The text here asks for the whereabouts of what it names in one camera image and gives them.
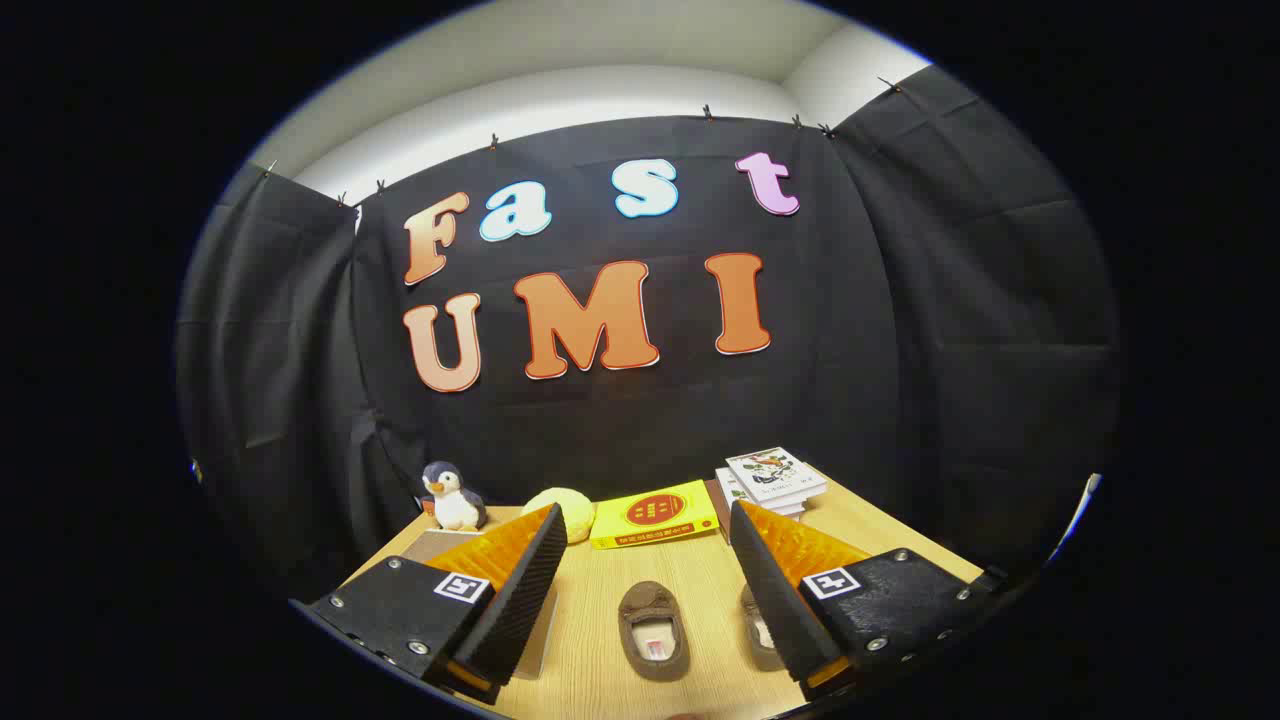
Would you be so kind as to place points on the white book with colourful cover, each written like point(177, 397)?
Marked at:
point(775, 472)

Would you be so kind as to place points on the yellow bread bun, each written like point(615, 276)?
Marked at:
point(572, 505)

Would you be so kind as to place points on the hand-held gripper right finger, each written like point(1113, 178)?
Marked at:
point(770, 590)

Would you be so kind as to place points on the penguin plush toy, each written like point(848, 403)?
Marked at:
point(455, 500)

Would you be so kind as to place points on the yellow book with red label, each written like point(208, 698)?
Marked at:
point(655, 515)

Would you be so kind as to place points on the brown fabric storage box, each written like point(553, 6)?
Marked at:
point(545, 630)

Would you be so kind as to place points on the white paperback book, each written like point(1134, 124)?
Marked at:
point(728, 484)
point(735, 503)

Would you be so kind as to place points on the brown fuzzy slipper shoe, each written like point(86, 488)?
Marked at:
point(755, 605)
point(640, 605)

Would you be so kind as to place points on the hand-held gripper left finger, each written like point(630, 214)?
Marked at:
point(525, 590)

